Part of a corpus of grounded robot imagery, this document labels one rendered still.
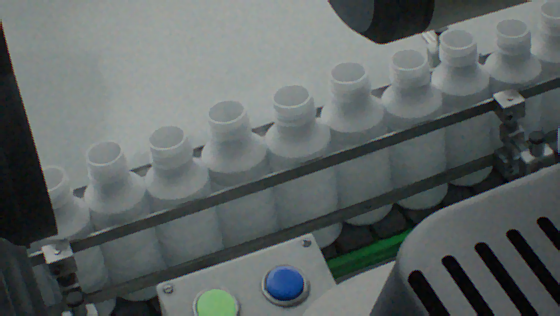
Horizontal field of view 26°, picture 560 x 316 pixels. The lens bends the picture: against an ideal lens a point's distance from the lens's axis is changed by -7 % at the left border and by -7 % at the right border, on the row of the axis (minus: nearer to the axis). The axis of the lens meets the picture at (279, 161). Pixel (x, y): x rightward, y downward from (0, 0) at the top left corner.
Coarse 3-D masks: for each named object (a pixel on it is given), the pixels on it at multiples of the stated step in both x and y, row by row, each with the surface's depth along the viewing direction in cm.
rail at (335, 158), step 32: (256, 128) 120; (416, 128) 117; (320, 160) 115; (480, 160) 122; (224, 192) 113; (416, 192) 122; (128, 224) 111; (160, 224) 112; (320, 224) 119; (32, 256) 109; (224, 256) 117; (128, 288) 115
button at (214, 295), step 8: (208, 296) 102; (216, 296) 102; (224, 296) 102; (200, 304) 101; (208, 304) 101; (216, 304) 101; (224, 304) 101; (232, 304) 101; (200, 312) 101; (208, 312) 101; (216, 312) 101; (224, 312) 101; (232, 312) 101
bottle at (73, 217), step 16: (48, 176) 111; (64, 176) 109; (48, 192) 108; (64, 192) 109; (64, 208) 110; (80, 208) 112; (64, 224) 110; (80, 224) 111; (48, 240) 110; (80, 256) 112; (96, 256) 114; (48, 272) 114; (80, 272) 113; (96, 272) 114; (96, 288) 115; (96, 304) 116; (112, 304) 118
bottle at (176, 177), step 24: (168, 144) 114; (168, 168) 111; (192, 168) 113; (168, 192) 112; (192, 192) 112; (192, 216) 114; (216, 216) 117; (168, 240) 116; (192, 240) 116; (216, 240) 117; (168, 264) 119
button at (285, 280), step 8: (272, 272) 103; (280, 272) 103; (288, 272) 103; (296, 272) 103; (272, 280) 103; (280, 280) 103; (288, 280) 103; (296, 280) 103; (272, 288) 102; (280, 288) 102; (288, 288) 102; (296, 288) 102; (280, 296) 102; (288, 296) 102; (296, 296) 102
